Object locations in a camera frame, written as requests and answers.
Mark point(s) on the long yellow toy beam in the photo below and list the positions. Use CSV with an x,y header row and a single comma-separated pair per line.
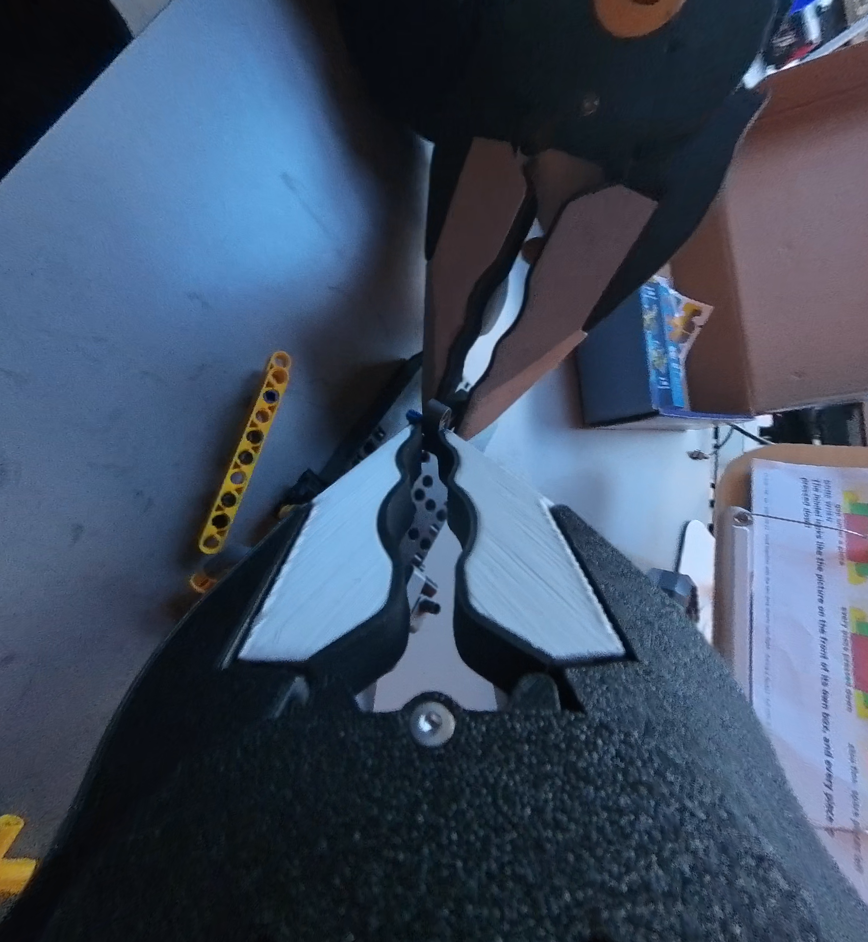
x,y
246,449

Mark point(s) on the grey toy brick block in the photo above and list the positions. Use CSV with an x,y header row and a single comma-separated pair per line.
x,y
673,581

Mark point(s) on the black toy box assembly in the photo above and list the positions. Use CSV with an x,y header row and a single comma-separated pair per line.
x,y
375,434

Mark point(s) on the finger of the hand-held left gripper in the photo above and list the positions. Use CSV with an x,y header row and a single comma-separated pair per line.
x,y
471,235
574,272

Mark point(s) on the blue cardboard box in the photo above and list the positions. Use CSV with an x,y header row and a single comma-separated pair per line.
x,y
809,257

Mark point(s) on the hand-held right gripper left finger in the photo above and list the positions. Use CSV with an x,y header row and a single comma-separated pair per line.
x,y
324,581

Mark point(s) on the grey desk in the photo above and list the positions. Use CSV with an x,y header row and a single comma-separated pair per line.
x,y
147,294

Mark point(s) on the yellow red toy connector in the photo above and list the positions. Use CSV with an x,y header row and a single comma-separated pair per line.
x,y
0,846

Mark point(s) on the instruction booklet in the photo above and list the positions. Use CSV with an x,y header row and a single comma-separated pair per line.
x,y
688,316

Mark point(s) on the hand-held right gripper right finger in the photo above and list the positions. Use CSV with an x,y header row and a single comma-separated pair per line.
x,y
537,581

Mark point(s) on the instruction sign stand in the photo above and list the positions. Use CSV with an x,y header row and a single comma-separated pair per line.
x,y
794,589

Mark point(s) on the grey toy beam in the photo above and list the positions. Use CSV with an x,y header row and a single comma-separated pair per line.
x,y
426,508

